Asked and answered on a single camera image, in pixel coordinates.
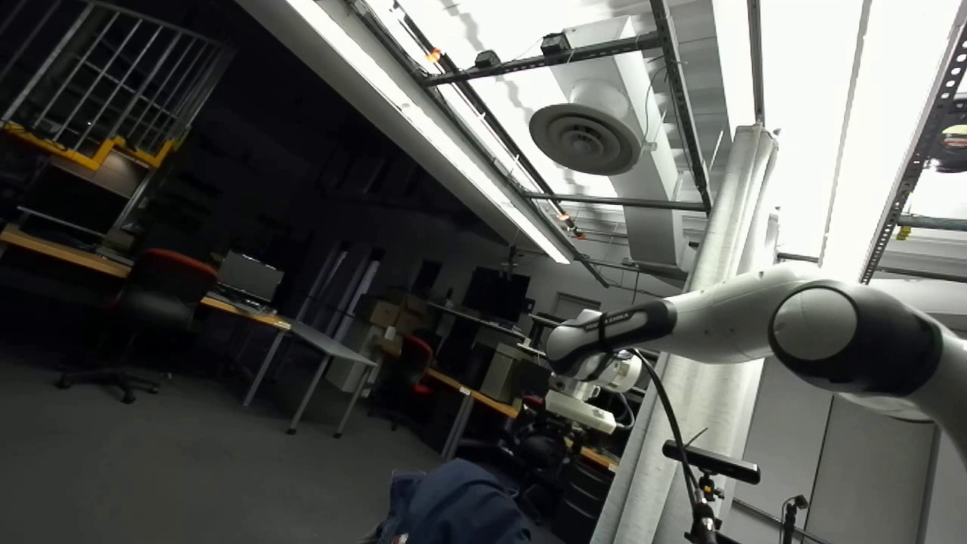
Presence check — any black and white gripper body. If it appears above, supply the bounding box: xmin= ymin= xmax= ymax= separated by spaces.
xmin=551 ymin=348 xmax=642 ymax=399

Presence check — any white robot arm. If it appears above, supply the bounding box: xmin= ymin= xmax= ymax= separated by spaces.
xmin=544 ymin=267 xmax=967 ymax=461

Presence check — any grey folding table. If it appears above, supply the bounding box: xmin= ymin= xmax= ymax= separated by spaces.
xmin=241 ymin=322 xmax=376 ymax=440

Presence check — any wooden wall workbench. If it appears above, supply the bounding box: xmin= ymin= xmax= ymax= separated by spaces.
xmin=0 ymin=225 xmax=292 ymax=332

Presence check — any round ceiling vent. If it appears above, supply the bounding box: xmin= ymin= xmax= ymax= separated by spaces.
xmin=527 ymin=103 xmax=639 ymax=176

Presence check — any white metal window grid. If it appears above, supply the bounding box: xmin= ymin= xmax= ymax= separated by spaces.
xmin=0 ymin=0 xmax=229 ymax=171

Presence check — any black camera on stand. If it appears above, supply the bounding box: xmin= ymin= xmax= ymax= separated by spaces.
xmin=661 ymin=440 xmax=762 ymax=544

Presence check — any blue denim jacket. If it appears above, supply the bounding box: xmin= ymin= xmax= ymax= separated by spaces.
xmin=363 ymin=461 xmax=535 ymax=544

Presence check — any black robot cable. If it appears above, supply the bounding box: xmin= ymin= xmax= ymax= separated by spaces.
xmin=628 ymin=351 xmax=721 ymax=544

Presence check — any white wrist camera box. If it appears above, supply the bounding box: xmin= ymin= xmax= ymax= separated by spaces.
xmin=544 ymin=390 xmax=617 ymax=434

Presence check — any red and black office chair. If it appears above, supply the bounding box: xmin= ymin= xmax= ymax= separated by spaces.
xmin=53 ymin=249 xmax=218 ymax=405

